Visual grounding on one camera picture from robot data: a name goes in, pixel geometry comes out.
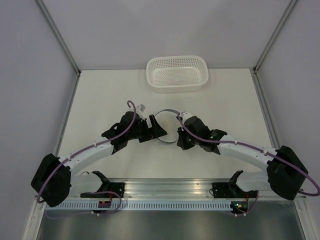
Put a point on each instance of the round white mesh laundry bag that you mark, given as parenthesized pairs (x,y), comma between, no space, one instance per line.
(168,121)

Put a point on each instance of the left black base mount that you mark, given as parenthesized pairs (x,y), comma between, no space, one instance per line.
(116,187)

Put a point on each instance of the aluminium mounting rail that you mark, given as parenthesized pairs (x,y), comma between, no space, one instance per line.
(165,187)

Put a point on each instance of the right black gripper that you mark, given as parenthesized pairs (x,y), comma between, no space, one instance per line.
(181,142)

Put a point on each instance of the left aluminium frame post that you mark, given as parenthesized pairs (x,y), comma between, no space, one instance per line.
(58,36)

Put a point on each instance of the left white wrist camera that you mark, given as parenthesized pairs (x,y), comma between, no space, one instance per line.
(139,109)

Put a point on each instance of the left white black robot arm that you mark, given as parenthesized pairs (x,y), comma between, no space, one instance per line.
(57,177)

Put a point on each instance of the right aluminium frame post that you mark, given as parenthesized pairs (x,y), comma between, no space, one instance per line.
(275,34)

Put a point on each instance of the white perforated plastic basket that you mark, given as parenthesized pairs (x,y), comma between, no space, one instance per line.
(177,74)

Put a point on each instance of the white slotted cable duct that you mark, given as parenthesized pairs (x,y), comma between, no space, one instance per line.
(184,205)

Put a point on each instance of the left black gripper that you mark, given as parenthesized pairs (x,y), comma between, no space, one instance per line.
(155,132)

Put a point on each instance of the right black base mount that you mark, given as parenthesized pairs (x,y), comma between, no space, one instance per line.
(221,190)

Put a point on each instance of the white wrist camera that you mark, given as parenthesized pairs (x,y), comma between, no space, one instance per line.
(139,109)
(184,116)

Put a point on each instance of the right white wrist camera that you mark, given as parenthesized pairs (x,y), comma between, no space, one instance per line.
(184,116)

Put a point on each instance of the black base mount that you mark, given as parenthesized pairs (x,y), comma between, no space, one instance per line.
(116,187)
(221,190)

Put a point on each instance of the aluminium frame post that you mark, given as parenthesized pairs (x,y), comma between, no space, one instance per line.
(58,36)
(275,34)

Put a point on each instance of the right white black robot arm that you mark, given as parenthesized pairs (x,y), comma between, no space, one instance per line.
(280,170)

